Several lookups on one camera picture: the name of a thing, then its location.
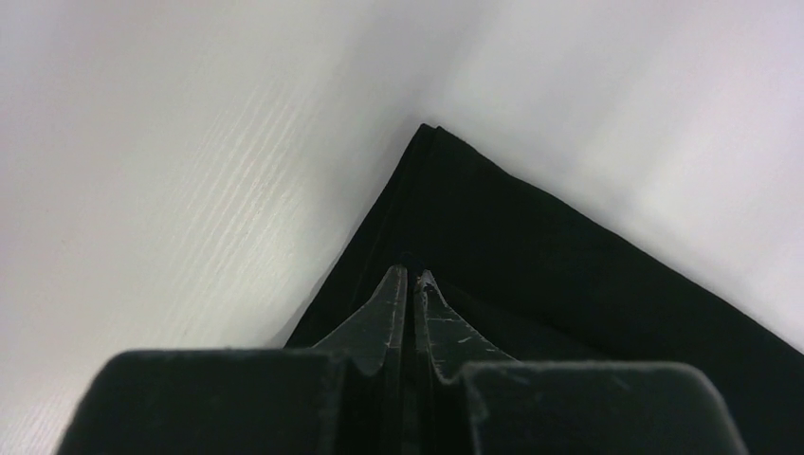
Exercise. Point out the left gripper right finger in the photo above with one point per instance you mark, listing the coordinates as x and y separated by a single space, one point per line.
444 340

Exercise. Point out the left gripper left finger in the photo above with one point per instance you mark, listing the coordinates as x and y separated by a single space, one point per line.
375 330

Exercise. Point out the black t shirt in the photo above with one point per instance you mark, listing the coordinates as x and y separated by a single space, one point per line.
544 282

